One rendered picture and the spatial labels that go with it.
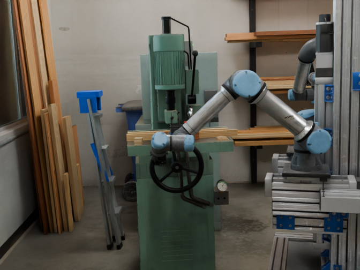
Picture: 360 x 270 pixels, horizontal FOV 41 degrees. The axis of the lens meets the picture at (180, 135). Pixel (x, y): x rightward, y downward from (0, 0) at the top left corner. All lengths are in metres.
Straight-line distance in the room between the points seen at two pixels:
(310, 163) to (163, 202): 0.88
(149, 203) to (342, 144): 1.10
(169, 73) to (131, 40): 2.45
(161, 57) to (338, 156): 1.10
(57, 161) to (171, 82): 1.54
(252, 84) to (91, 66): 3.27
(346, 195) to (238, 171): 3.08
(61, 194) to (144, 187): 1.40
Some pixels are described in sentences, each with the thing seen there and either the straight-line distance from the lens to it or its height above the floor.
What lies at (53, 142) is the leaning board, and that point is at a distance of 3.95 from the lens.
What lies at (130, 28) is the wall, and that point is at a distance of 5.16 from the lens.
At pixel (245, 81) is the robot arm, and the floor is 1.27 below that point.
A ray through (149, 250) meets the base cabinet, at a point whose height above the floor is 0.28.
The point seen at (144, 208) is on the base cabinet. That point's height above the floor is 0.53.
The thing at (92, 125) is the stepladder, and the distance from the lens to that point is 3.46.
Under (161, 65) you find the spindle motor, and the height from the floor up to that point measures 1.34.
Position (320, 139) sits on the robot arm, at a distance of 2.24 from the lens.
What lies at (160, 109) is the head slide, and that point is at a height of 1.07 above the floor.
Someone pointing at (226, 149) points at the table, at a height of 0.86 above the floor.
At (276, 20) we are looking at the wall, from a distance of 5.24.
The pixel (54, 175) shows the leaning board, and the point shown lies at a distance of 3.98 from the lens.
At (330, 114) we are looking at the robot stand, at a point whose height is 1.06.
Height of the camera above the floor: 1.38
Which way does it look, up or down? 9 degrees down
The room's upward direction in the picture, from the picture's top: 2 degrees counter-clockwise
